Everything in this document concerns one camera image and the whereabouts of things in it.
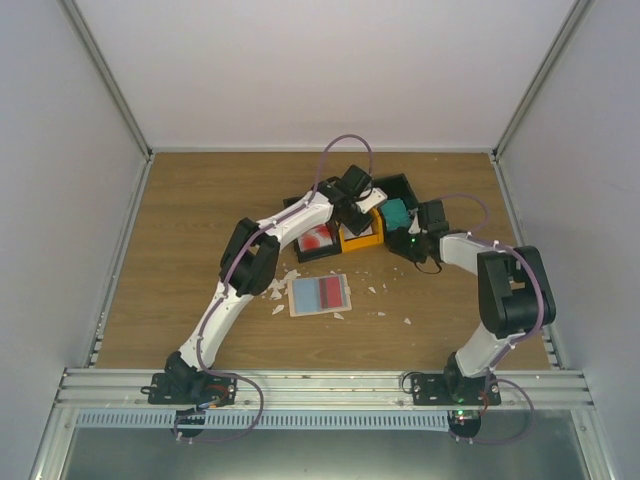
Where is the yellow bin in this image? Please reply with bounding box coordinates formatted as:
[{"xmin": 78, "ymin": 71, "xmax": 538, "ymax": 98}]
[{"xmin": 338, "ymin": 208, "xmax": 384, "ymax": 253}]

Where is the black bin with red cards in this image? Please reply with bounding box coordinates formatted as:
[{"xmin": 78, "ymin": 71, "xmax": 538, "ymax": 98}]
[{"xmin": 285, "ymin": 210, "xmax": 342, "ymax": 263}]

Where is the black bin with teal cards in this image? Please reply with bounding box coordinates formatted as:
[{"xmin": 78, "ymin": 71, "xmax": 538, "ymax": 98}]
[{"xmin": 373, "ymin": 174, "xmax": 418, "ymax": 244}]

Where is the red white credit card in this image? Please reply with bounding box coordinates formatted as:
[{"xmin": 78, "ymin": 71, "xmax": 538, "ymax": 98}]
[{"xmin": 318, "ymin": 275, "xmax": 347, "ymax": 310}]

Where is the beige card holder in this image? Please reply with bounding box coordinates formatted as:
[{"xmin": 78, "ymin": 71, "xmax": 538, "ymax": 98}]
[{"xmin": 288, "ymin": 274, "xmax": 352, "ymax": 317}]

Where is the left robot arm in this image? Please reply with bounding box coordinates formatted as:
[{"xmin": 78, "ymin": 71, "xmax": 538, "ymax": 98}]
[{"xmin": 152, "ymin": 165, "xmax": 373, "ymax": 404}]

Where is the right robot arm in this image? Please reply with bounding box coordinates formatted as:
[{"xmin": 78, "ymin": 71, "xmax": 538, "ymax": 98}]
[{"xmin": 382, "ymin": 199, "xmax": 556, "ymax": 405}]

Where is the red white card stack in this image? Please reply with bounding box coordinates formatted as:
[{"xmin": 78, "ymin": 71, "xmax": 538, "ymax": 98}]
[{"xmin": 298, "ymin": 225, "xmax": 335, "ymax": 253}]

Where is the teal card stack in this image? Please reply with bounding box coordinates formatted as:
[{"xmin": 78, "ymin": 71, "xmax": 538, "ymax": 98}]
[{"xmin": 379, "ymin": 198, "xmax": 412, "ymax": 232}]

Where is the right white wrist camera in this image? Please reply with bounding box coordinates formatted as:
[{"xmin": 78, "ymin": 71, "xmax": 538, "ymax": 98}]
[{"xmin": 408, "ymin": 209, "xmax": 422, "ymax": 235}]

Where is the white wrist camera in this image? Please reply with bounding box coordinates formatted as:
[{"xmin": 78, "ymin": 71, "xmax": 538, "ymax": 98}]
[
  {"xmin": 356, "ymin": 188, "xmax": 388, "ymax": 214},
  {"xmin": 408, "ymin": 209, "xmax": 422, "ymax": 235}
]

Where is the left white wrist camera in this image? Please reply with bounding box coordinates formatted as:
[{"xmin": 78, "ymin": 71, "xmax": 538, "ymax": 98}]
[{"xmin": 356, "ymin": 188, "xmax": 388, "ymax": 214}]

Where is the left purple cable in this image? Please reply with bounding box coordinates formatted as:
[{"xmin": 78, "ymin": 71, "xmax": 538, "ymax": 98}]
[{"xmin": 172, "ymin": 133, "xmax": 376, "ymax": 444}]

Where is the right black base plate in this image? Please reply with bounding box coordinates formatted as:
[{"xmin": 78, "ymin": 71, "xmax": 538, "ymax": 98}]
[{"xmin": 409, "ymin": 372, "xmax": 501, "ymax": 407}]

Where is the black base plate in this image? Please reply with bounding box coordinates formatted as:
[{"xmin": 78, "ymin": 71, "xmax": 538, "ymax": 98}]
[
  {"xmin": 140, "ymin": 372, "xmax": 237, "ymax": 407},
  {"xmin": 409, "ymin": 372, "xmax": 501, "ymax": 407}
]

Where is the grey slotted cable duct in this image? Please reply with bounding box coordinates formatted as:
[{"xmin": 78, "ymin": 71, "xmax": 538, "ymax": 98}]
[{"xmin": 76, "ymin": 409, "xmax": 449, "ymax": 432}]

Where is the aluminium front rail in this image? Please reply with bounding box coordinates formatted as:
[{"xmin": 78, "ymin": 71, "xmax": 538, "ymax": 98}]
[{"xmin": 54, "ymin": 369, "xmax": 595, "ymax": 410}]

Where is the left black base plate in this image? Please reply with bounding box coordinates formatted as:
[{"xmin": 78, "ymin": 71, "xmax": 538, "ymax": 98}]
[{"xmin": 140, "ymin": 372, "xmax": 237, "ymax": 407}]

